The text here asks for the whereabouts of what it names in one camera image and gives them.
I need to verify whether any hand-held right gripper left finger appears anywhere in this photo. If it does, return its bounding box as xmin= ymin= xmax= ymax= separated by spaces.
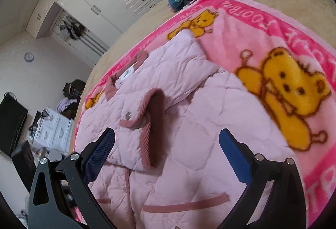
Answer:
xmin=28 ymin=128 xmax=116 ymax=229

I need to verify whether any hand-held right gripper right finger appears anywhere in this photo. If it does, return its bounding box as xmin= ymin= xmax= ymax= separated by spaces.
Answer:
xmin=219 ymin=128 xmax=306 ymax=229

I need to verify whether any pink quilted jacket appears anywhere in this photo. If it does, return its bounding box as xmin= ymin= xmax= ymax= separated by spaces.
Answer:
xmin=75 ymin=33 xmax=302 ymax=229

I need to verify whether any purple clothes pile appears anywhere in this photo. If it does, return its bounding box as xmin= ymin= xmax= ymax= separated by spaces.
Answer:
xmin=57 ymin=99 xmax=79 ymax=114

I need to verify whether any black television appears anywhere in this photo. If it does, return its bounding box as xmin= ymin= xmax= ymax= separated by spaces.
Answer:
xmin=0 ymin=94 xmax=29 ymax=157

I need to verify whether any white drawer cabinet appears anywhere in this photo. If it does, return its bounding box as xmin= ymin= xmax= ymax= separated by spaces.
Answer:
xmin=33 ymin=107 xmax=75 ymax=151

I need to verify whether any dark travel bag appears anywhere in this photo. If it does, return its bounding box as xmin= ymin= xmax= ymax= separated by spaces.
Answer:
xmin=62 ymin=79 xmax=87 ymax=99

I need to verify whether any white door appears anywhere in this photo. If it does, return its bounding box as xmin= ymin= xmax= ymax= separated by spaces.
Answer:
xmin=51 ymin=1 xmax=111 ymax=66

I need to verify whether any pink printed blanket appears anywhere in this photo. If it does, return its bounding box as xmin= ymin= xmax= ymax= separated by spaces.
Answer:
xmin=73 ymin=0 xmax=336 ymax=229

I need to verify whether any white hanging bag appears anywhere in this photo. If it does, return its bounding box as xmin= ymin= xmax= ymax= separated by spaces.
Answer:
xmin=59 ymin=24 xmax=69 ymax=41

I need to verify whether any dark hanging bag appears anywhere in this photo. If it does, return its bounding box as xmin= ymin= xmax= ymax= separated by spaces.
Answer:
xmin=73 ymin=20 xmax=86 ymax=36

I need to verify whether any black striped hanging bag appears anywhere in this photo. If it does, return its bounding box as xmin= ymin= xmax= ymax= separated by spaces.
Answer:
xmin=66 ymin=19 xmax=79 ymax=40

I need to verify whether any bed with tan sheet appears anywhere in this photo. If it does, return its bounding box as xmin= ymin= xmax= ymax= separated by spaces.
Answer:
xmin=76 ymin=0 xmax=336 ymax=119

